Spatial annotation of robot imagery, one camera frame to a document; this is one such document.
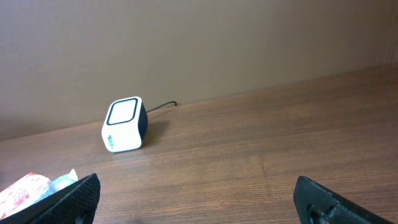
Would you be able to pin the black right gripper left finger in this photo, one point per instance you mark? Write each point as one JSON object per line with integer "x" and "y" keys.
{"x": 76, "y": 203}

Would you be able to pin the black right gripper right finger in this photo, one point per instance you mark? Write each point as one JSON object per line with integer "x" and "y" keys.
{"x": 317, "y": 204}

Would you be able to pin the teal tissue pack wrapper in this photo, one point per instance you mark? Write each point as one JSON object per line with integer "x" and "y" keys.
{"x": 30, "y": 189}

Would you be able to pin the white barcode scanner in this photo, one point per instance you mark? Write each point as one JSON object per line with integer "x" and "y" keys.
{"x": 125, "y": 125}

